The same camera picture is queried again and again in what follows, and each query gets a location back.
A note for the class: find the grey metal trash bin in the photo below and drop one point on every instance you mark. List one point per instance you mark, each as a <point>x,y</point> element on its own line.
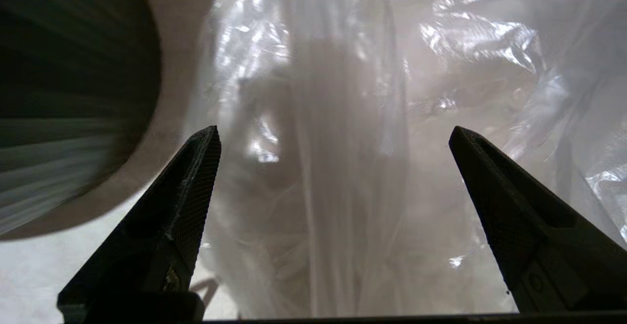
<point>68,79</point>

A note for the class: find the clear plastic trash bag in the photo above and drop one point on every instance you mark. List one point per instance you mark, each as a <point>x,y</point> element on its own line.
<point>352,118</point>

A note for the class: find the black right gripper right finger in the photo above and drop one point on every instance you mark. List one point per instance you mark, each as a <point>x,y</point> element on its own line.
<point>539,245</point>

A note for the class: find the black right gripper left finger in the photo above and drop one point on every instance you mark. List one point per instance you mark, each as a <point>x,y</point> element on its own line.
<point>147,245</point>

